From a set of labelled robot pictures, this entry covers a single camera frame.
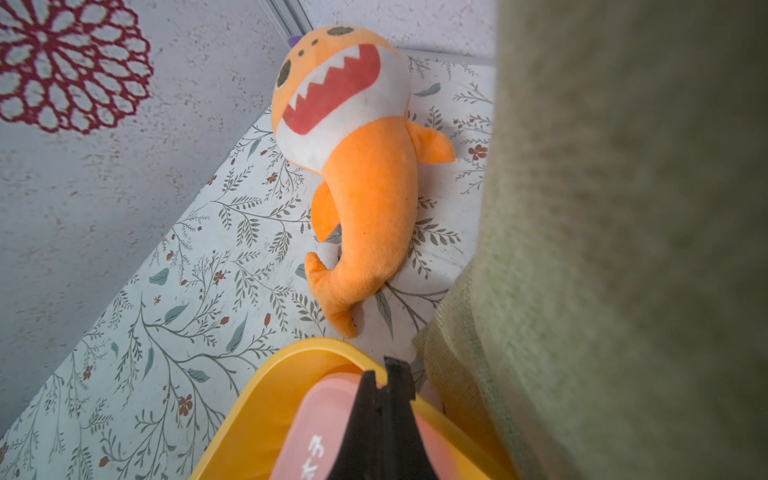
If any floral table mat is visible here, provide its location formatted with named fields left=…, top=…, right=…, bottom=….
left=1, top=51, right=495, bottom=479

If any pink pencil case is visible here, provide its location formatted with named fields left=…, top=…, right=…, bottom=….
left=268, top=371, right=463, bottom=480

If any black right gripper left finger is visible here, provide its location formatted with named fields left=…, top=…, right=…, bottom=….
left=328, top=371, right=384, bottom=480

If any orange shark plush toy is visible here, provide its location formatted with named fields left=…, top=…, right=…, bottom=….
left=271, top=25, right=455, bottom=339

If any green pillow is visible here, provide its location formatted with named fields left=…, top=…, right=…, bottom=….
left=416, top=1, right=767, bottom=479

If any yellow storage box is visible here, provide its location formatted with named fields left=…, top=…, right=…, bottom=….
left=192, top=338, right=516, bottom=479

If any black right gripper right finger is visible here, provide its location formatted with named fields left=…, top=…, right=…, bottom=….
left=381, top=357, right=437, bottom=479

